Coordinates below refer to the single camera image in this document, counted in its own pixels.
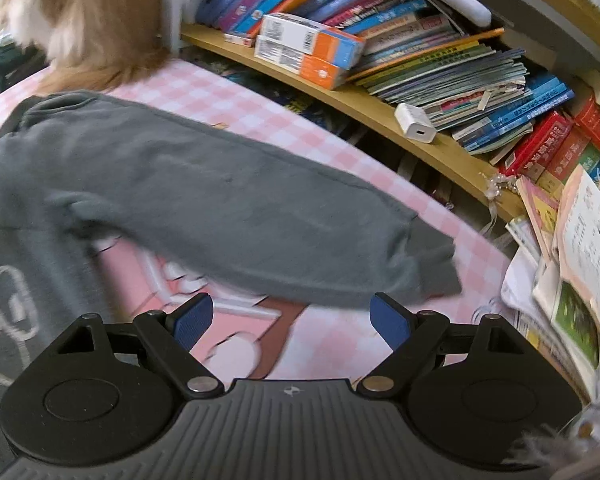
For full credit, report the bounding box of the grey sweatshirt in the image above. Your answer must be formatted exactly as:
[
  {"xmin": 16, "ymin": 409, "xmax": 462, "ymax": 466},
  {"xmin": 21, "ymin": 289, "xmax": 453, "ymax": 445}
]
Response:
[{"xmin": 0, "ymin": 91, "xmax": 462, "ymax": 468}]

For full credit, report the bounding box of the pile of clothes background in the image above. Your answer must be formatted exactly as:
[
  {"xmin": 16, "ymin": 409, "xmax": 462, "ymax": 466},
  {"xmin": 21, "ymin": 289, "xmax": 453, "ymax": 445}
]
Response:
[{"xmin": 0, "ymin": 32, "xmax": 47, "ymax": 93}]

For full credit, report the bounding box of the pink checkered table mat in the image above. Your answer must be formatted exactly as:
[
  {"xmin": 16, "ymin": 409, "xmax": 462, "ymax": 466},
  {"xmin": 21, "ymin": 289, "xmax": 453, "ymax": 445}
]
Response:
[{"xmin": 0, "ymin": 57, "xmax": 513, "ymax": 466}]

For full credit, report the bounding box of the open picture book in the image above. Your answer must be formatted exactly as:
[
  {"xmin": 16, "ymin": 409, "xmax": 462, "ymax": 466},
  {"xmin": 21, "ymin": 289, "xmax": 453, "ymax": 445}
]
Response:
[{"xmin": 533, "ymin": 167, "xmax": 600, "ymax": 399}]

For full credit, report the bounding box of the red book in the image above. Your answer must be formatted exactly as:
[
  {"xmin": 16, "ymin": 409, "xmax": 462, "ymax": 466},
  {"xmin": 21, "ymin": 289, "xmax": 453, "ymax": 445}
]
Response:
[{"xmin": 498, "ymin": 110, "xmax": 572, "ymax": 182}]

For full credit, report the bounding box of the white power adapter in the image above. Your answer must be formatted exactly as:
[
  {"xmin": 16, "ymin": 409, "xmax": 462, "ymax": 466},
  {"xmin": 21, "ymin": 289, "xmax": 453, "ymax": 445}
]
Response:
[{"xmin": 394, "ymin": 103, "xmax": 437, "ymax": 144}]

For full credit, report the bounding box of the stack of flat magazines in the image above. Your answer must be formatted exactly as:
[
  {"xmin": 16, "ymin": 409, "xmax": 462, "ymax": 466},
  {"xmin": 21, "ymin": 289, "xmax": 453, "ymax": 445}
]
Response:
[{"xmin": 350, "ymin": 28, "xmax": 531, "ymax": 130}]

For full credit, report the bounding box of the wooden bookshelf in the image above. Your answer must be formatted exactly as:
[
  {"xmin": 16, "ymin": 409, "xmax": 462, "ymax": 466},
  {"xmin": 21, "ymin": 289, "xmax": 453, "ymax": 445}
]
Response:
[{"xmin": 181, "ymin": 0, "xmax": 600, "ymax": 200}]

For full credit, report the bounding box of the white orange box upper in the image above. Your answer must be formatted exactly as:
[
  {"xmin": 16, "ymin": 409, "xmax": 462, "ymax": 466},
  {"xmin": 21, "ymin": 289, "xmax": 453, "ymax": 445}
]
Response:
[{"xmin": 258, "ymin": 12, "xmax": 365, "ymax": 70}]

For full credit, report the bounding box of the white orange box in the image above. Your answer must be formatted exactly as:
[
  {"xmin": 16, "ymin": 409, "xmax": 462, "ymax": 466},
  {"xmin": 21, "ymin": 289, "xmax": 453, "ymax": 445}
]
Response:
[
  {"xmin": 254, "ymin": 37, "xmax": 348, "ymax": 90},
  {"xmin": 258, "ymin": 12, "xmax": 365, "ymax": 70}
]

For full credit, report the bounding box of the white orange box lower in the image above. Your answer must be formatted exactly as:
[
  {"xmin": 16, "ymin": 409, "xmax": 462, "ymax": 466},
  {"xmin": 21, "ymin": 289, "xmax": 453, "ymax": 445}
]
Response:
[{"xmin": 254, "ymin": 37, "xmax": 348, "ymax": 90}]

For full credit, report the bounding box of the fluffy orange white cat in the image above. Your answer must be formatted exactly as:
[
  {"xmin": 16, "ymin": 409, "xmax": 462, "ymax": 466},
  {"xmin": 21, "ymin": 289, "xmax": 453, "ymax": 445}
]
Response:
[{"xmin": 0, "ymin": 0, "xmax": 169, "ymax": 94}]

